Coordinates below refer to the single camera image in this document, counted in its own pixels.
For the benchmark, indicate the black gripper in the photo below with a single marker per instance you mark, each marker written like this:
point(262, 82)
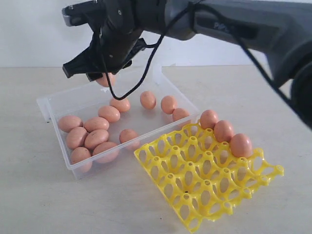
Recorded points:
point(110, 50)

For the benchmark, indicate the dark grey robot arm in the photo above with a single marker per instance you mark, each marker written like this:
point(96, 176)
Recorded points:
point(275, 35)

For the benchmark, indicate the clear plastic storage box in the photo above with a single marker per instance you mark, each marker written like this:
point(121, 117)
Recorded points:
point(85, 101)

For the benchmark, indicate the yellow plastic egg tray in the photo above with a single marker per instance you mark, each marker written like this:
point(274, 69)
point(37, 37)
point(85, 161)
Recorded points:
point(199, 177)

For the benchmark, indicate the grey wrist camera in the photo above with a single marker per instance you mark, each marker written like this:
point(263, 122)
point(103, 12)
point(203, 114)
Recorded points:
point(82, 13)

